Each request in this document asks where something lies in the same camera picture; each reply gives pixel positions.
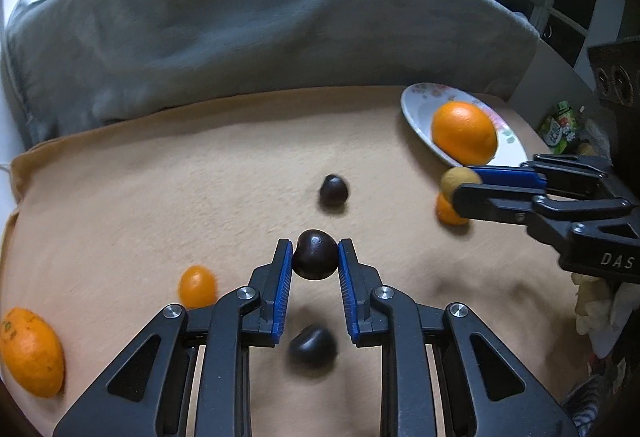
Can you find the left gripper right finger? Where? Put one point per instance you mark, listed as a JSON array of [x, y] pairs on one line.
[[447, 357]]

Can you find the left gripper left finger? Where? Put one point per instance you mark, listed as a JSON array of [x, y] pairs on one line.
[[184, 353]]

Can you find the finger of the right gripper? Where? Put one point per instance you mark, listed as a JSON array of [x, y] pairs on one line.
[[501, 204], [508, 176]]

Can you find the large orange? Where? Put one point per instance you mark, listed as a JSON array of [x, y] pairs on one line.
[[465, 132]]

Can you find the tangerine with green stem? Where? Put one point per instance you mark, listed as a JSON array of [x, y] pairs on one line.
[[32, 352]]

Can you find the dark cherry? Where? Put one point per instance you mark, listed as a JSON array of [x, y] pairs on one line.
[[315, 256], [314, 347], [334, 192]]

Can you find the gloved right hand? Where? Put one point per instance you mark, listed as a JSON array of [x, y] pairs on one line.
[[602, 313]]

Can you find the green snack package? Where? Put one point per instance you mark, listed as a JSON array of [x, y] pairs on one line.
[[560, 129]]

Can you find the small mandarin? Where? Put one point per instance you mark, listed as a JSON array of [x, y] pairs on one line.
[[446, 214]]

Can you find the small orange kumquat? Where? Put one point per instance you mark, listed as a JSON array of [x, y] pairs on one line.
[[197, 288]]

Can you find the floral white plate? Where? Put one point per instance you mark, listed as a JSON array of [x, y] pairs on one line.
[[419, 102]]

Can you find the tan fleece blanket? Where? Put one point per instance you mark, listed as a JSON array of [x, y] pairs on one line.
[[105, 223]]

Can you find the grey sofa cushion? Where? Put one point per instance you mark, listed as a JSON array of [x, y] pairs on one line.
[[70, 66]]

